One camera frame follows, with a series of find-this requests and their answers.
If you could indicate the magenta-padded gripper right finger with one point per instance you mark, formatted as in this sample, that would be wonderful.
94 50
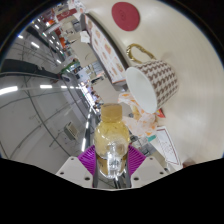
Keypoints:
136 159

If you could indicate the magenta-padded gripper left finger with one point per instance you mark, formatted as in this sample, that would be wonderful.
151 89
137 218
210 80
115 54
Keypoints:
87 159

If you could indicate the clear bottle with yellow cap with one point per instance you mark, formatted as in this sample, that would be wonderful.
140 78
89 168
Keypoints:
111 133

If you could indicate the ceiling air conditioner unit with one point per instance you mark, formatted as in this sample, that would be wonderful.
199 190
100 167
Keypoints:
71 130

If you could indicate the white card with red border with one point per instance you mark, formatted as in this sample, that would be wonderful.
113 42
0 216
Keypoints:
168 146

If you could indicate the red sauce packet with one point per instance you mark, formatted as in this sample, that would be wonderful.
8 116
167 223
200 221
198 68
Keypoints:
160 113

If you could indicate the beige chair with oval hole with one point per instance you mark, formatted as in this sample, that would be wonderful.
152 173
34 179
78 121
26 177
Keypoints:
83 54
106 90

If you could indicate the ceiling strip lights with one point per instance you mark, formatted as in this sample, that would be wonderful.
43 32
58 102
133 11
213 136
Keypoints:
8 90

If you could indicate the printed paper tray liner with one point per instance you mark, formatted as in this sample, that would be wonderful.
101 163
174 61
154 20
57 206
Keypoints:
106 50

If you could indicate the crumpled white napkin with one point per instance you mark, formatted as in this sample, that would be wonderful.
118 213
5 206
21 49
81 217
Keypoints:
85 37

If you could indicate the flat round red coaster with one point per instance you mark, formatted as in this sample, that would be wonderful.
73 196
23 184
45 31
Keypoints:
125 16

